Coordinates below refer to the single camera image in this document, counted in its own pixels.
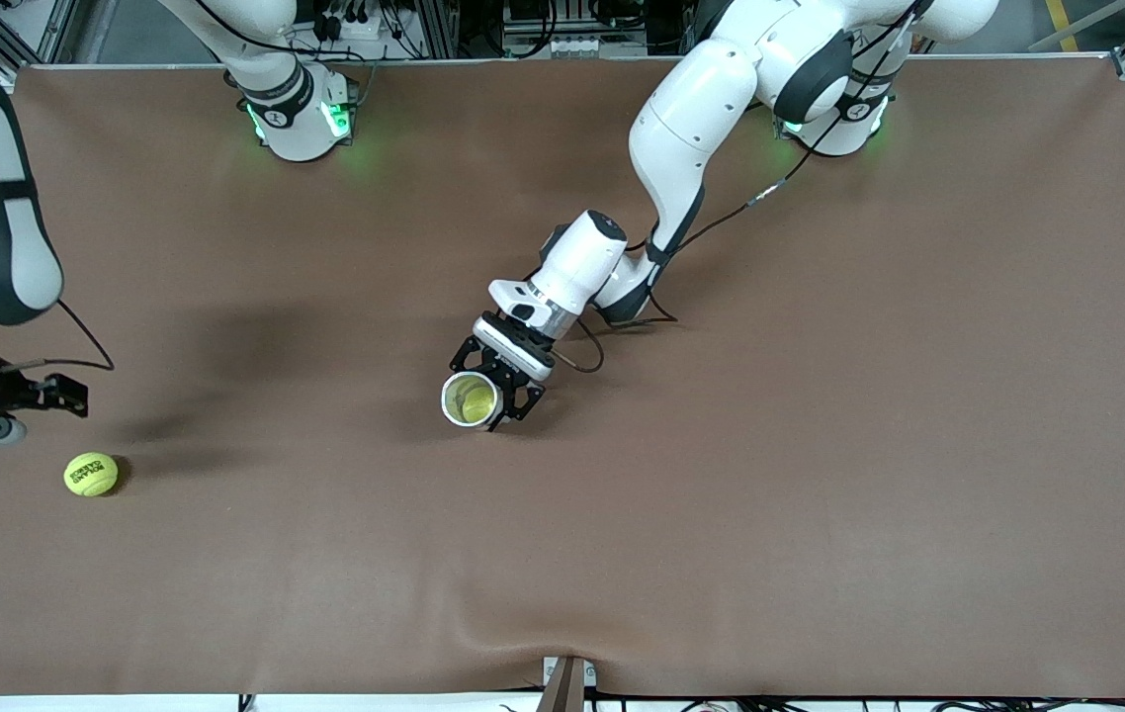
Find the silver table edge rail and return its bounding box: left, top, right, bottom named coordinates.
left=17, top=54, right=1122, bottom=70

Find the brown table mat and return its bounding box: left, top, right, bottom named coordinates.
left=0, top=57, right=1125, bottom=699

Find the white power strip with plugs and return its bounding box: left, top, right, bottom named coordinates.
left=310, top=0, right=405, bottom=41

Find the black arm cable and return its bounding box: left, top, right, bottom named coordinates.
left=553, top=0, right=931, bottom=375
left=0, top=0, right=371, bottom=374

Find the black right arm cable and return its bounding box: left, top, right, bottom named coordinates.
left=0, top=0, right=371, bottom=374

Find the yellow Roland Garros tennis ball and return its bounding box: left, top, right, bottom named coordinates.
left=63, top=452, right=120, bottom=497

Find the aluminium upright profile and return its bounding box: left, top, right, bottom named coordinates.
left=419, top=0, right=460, bottom=60

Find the brown post with bracket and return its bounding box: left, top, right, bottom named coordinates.
left=538, top=656, right=598, bottom=712

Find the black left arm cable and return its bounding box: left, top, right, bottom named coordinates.
left=553, top=0, right=931, bottom=375

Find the clear blue-label tennis ball can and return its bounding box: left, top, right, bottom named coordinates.
left=440, top=371, right=506, bottom=429

